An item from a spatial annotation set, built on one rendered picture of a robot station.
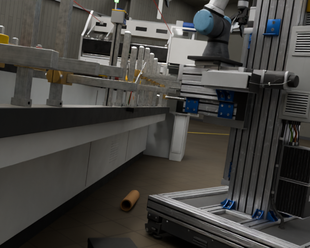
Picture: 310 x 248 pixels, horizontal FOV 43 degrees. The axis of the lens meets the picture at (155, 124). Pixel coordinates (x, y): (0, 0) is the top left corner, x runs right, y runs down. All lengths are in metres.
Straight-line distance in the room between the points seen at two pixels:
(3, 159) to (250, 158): 1.39
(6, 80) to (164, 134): 3.93
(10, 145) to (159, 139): 4.21
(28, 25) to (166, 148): 4.26
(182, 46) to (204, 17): 3.14
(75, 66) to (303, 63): 1.36
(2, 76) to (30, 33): 0.35
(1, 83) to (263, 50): 1.35
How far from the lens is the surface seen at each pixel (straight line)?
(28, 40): 1.21
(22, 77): 1.21
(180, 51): 5.17
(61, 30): 1.45
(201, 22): 2.06
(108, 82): 1.42
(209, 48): 2.16
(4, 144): 1.18
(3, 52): 0.72
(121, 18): 2.16
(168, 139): 5.31
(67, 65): 0.94
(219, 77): 1.94
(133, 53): 2.65
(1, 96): 1.53
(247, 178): 2.20
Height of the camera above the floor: 0.77
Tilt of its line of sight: 4 degrees down
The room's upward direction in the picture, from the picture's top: 8 degrees clockwise
